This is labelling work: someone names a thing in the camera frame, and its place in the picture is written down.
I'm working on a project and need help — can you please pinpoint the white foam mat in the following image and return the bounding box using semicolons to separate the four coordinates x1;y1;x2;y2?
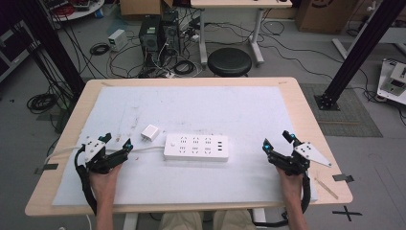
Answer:
52;85;319;206

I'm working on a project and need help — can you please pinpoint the white charger adapter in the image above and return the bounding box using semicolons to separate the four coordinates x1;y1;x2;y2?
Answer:
140;124;161;143

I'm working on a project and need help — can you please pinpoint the flat cardboard box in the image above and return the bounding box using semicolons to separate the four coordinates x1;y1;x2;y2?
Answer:
120;0;174;17

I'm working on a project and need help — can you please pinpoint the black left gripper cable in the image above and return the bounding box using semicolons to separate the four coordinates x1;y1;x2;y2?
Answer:
74;148;99;216

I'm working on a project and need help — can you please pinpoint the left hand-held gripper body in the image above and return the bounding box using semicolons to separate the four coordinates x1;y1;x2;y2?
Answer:
82;137;124;175

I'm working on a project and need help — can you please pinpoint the black tape cross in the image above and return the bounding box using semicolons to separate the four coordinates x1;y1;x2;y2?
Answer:
331;205;364;222

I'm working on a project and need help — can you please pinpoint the small white box device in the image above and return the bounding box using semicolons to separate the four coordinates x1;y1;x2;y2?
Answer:
107;29;129;53

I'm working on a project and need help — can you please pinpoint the coiled black cable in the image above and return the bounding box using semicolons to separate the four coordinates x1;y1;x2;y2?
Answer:
89;42;111;57
173;59;196;77
26;93;58;115

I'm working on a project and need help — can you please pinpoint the black computer tower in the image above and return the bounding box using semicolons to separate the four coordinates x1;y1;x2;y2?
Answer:
160;10;182;56
139;14;163;62

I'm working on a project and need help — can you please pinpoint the person's leg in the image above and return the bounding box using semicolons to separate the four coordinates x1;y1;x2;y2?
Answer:
213;209;257;230
158;210;204;230

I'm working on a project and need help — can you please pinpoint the white desk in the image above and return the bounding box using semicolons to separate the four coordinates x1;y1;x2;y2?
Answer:
190;0;293;67

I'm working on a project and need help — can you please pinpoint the white device on stand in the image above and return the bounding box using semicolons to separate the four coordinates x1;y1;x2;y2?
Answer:
376;58;406;106

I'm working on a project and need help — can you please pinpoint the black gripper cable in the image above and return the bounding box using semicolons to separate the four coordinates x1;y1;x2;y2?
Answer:
252;171;312;228
74;148;99;216

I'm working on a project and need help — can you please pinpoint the round white table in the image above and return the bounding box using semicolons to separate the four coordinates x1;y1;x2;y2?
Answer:
42;0;106;23

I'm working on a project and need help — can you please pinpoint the black metal frame post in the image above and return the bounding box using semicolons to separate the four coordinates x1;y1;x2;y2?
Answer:
313;0;406;112
9;0;86;95

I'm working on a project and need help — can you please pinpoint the grey floor mat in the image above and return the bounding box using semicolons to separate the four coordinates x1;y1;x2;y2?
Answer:
299;82;384;139

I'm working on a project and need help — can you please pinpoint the person's left hand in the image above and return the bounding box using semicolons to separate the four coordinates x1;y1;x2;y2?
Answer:
89;163;124;202

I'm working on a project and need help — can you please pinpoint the grey metal shelf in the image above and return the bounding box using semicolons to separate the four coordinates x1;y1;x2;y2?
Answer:
0;19;41;83

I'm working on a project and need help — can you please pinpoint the person's right leg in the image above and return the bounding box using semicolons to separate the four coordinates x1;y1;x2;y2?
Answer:
213;209;257;230

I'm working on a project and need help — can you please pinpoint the person's left leg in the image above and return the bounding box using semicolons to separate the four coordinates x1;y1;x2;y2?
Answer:
158;210;204;230

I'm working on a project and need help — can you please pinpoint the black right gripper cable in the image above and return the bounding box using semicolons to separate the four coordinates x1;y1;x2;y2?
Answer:
252;171;312;228

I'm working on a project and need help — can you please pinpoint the white table leg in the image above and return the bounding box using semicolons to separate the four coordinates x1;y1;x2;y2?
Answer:
123;213;139;230
253;208;268;224

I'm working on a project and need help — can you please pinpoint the person's right hand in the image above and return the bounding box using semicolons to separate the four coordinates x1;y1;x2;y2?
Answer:
276;167;305;202

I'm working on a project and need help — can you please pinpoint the white power strip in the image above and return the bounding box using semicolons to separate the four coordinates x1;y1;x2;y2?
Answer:
163;133;230;163

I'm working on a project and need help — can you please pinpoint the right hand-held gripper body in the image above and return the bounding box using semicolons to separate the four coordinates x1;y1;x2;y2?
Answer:
269;142;333;176

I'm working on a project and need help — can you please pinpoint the thin wooden stick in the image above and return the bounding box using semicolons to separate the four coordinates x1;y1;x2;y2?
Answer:
313;176;340;200

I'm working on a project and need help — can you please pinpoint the large cardboard box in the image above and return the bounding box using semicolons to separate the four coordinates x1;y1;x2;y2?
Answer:
294;0;359;35

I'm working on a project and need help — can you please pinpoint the black tape strip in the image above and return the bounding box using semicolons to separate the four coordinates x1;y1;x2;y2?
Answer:
34;163;59;175
331;173;355;183

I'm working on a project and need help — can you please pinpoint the black round stool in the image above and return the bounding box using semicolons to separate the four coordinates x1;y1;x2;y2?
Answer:
207;47;254;78

